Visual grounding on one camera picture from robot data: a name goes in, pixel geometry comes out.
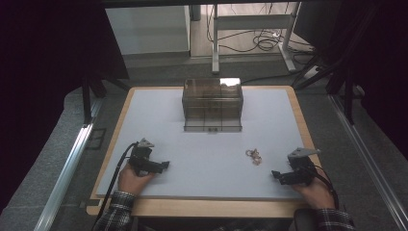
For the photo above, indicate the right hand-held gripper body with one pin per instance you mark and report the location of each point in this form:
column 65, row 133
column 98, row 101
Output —
column 301, row 166

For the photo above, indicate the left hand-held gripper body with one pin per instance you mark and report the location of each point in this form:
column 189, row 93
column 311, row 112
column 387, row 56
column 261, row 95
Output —
column 140, row 157

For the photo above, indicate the person's left hand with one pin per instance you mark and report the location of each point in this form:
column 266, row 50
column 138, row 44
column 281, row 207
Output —
column 132, row 181

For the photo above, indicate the person's right hand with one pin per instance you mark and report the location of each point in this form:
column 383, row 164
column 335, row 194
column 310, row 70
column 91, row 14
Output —
column 317, row 194

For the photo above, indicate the white table mat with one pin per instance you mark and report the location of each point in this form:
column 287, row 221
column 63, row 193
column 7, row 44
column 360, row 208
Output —
column 205, row 154

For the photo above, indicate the transparent brown drawer box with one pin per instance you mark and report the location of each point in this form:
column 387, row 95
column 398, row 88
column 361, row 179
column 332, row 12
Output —
column 212, row 104

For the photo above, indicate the black metal stand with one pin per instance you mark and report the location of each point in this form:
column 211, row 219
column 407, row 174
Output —
column 86, row 99
column 349, row 99

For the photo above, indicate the white power strip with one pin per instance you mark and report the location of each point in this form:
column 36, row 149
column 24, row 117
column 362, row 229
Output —
column 310, row 73

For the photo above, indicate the black curtain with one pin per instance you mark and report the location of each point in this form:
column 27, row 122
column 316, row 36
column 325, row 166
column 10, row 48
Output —
column 375, row 64
column 48, row 80

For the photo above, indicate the white cabinet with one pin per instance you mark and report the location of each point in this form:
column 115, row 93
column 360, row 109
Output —
column 147, row 30

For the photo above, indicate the aluminium floor rail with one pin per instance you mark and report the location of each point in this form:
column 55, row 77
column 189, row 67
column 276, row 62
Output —
column 372, row 160
column 62, row 179

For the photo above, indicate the white desk frame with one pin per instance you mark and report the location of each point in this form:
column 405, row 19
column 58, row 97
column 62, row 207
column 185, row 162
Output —
column 253, row 22

